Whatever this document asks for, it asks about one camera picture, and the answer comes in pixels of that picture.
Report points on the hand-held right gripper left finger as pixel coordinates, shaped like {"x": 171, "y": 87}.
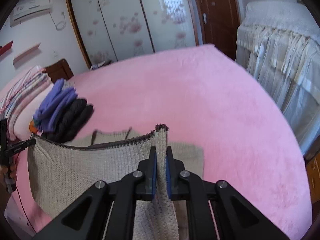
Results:
{"x": 153, "y": 175}

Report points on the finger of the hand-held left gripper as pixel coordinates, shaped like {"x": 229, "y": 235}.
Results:
{"x": 30, "y": 143}

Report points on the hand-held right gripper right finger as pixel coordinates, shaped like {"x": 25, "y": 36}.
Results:
{"x": 168, "y": 177}

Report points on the beige knit cardigan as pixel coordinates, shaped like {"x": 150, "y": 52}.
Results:
{"x": 75, "y": 167}

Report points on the person's left hand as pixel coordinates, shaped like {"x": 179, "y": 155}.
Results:
{"x": 10, "y": 172}

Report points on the folded purple garment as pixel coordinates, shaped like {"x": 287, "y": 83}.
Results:
{"x": 58, "y": 105}

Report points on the folded black jacket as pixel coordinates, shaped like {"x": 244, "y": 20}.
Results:
{"x": 75, "y": 116}

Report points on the folded pink striped quilt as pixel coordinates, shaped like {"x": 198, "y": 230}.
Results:
{"x": 22, "y": 90}

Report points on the dark wooden headboard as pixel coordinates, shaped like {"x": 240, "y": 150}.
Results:
{"x": 60, "y": 70}

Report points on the pink fleece blanket bed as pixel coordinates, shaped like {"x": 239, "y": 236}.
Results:
{"x": 200, "y": 105}

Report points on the white air conditioner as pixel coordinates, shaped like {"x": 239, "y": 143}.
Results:
{"x": 30, "y": 10}

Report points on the wooden drawer dresser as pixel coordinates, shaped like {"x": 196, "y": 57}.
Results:
{"x": 314, "y": 177}

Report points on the floral sliding door wardrobe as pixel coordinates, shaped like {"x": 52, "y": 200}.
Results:
{"x": 130, "y": 17}

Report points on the white lace covered furniture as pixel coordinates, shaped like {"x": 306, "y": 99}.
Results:
{"x": 280, "y": 55}

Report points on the brown wooden door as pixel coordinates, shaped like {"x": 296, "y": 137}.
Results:
{"x": 220, "y": 15}

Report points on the pink wall shelf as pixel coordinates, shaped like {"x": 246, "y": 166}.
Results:
{"x": 26, "y": 53}

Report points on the red wall shelf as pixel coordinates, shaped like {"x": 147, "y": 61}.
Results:
{"x": 6, "y": 48}

